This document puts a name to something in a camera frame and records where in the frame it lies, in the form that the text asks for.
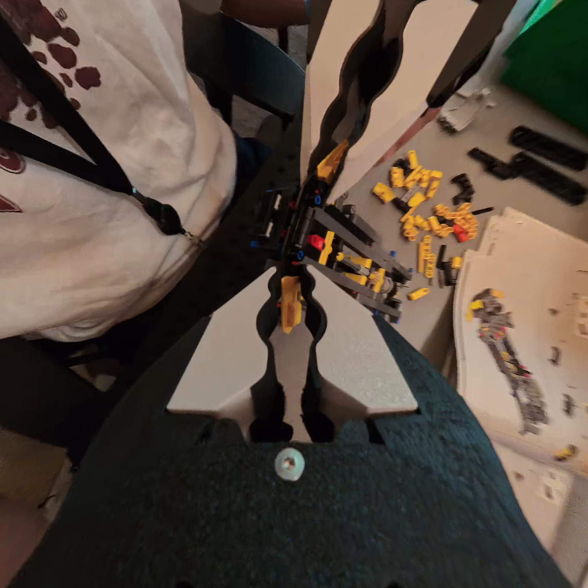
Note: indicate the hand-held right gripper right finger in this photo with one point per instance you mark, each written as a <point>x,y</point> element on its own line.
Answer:
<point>363,367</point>

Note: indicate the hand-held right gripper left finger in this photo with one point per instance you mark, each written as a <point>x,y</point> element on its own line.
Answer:
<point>216,367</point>

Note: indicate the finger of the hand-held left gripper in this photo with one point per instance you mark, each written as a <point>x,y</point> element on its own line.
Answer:
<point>413,69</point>
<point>326,69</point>

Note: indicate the grey lego car chassis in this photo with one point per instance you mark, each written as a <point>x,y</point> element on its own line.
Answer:
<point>349,239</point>

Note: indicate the lego instruction booklet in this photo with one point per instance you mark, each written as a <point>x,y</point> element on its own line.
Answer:
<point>528,298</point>

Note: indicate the pile of yellow lego pieces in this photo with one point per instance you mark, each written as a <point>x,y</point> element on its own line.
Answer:
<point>415,177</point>

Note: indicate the black angled lego piece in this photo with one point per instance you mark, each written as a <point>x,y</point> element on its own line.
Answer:
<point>461,186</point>

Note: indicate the long black lego beam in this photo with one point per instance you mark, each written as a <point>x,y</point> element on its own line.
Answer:
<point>537,177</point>
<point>551,147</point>

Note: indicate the clear plastic bag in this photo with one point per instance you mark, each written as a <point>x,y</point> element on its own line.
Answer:
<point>459,112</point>

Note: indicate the dark chair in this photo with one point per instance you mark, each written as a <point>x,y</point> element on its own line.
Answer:
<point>248,69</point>

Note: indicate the green plastic bin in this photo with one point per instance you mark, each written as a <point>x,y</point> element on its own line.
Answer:
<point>551,69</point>

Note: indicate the person's white shirt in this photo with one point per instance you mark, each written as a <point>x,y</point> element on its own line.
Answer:
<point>115,229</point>

